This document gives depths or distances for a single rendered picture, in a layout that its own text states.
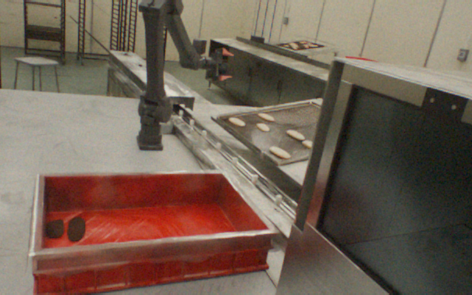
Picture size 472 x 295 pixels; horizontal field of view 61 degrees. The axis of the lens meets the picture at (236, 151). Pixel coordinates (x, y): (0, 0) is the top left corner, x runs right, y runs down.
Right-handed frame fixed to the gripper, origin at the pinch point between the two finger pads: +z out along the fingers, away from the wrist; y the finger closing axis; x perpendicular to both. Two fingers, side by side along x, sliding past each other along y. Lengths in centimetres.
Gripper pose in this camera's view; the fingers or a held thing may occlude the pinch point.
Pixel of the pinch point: (230, 65)
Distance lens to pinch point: 188.3
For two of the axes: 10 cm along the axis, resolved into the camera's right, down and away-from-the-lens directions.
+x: 5.5, 1.4, -8.3
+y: -0.7, 9.9, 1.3
